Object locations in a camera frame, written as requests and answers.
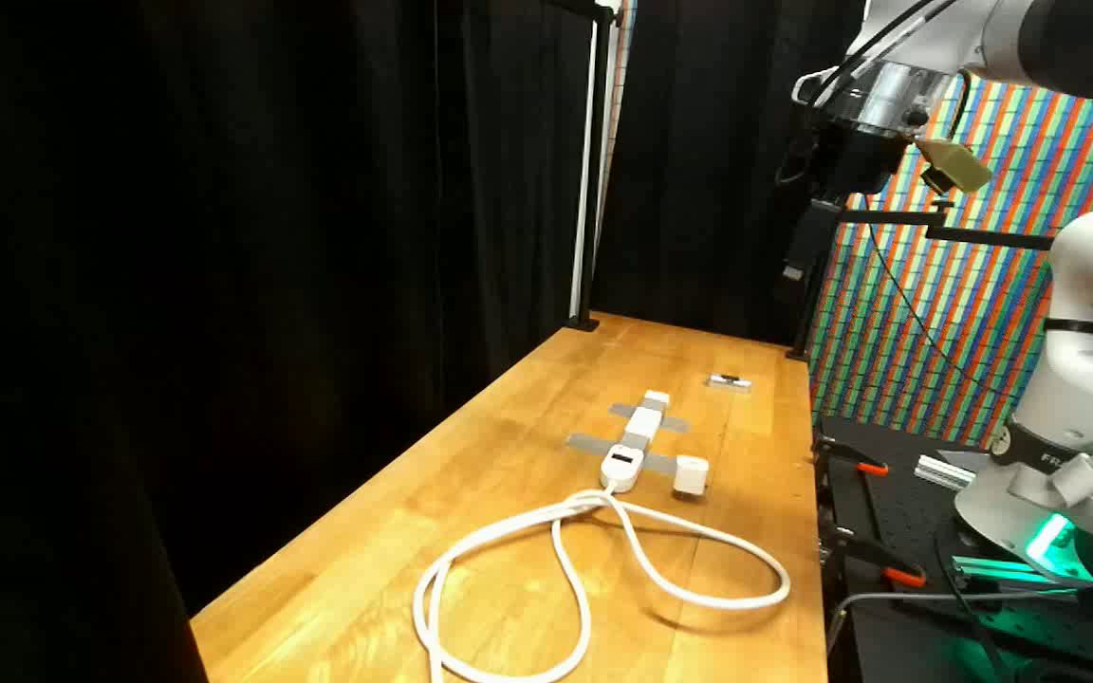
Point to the white charger head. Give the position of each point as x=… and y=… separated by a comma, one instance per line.
x=692, y=479

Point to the colourful patterned board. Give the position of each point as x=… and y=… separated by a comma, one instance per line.
x=949, y=326

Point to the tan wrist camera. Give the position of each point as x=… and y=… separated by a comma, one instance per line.
x=953, y=165

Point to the tall stand pole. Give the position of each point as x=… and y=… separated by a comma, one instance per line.
x=587, y=165

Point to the black exterior camera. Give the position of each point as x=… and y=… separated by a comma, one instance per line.
x=809, y=242

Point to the white power strip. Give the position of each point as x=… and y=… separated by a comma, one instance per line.
x=630, y=444

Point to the black curtain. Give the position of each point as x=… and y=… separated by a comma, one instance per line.
x=256, y=253

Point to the small dark tape patch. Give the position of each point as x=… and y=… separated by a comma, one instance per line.
x=730, y=380

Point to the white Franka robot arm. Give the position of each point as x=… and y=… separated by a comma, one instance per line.
x=1091, y=326

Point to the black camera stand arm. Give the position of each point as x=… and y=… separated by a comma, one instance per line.
x=988, y=234

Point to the black side table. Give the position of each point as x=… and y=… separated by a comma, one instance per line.
x=901, y=632

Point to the silver metal cylinder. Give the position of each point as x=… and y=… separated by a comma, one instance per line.
x=947, y=472

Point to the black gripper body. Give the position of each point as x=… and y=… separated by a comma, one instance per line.
x=861, y=152

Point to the grey duct tape strip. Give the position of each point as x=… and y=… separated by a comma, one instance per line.
x=629, y=411
x=591, y=444

